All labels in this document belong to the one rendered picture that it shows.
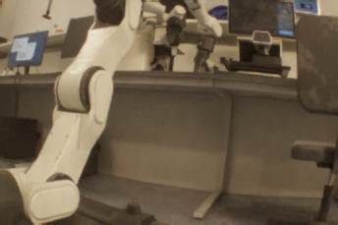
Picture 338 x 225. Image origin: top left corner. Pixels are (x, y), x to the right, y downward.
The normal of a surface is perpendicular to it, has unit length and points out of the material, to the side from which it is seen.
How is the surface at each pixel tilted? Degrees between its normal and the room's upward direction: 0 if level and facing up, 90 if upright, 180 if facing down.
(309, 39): 90
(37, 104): 90
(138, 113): 90
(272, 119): 90
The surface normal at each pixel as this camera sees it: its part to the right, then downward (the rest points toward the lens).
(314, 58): -0.47, -0.05
